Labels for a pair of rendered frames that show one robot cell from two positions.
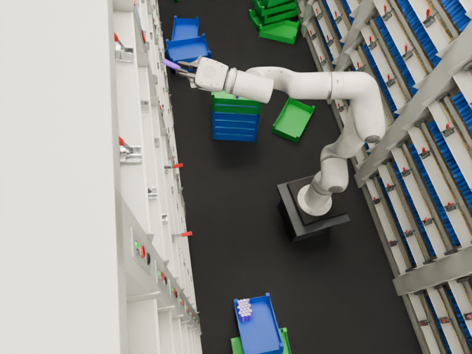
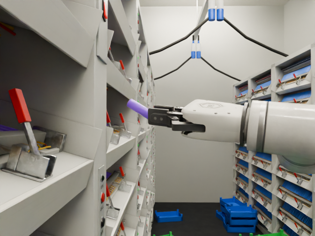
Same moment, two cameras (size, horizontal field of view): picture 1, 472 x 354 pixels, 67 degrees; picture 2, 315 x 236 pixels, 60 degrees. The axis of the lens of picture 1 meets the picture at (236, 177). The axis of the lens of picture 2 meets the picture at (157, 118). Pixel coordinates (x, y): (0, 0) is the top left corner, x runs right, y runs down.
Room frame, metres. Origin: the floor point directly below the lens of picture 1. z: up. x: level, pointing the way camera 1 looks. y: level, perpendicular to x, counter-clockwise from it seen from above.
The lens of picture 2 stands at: (0.36, 0.08, 1.17)
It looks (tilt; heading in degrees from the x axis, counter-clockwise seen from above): 1 degrees up; 16
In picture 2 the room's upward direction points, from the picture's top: straight up
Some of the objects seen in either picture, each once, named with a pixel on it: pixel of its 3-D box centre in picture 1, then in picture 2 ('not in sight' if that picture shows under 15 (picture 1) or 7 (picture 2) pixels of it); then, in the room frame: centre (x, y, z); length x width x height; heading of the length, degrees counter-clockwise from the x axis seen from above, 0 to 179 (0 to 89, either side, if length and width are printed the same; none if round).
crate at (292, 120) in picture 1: (293, 119); not in sight; (1.53, -0.38, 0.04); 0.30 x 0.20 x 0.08; 157
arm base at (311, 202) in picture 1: (318, 192); not in sight; (0.80, -0.45, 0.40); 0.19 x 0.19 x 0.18
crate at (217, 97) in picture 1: (237, 87); not in sight; (1.43, 0.04, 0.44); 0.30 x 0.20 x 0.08; 92
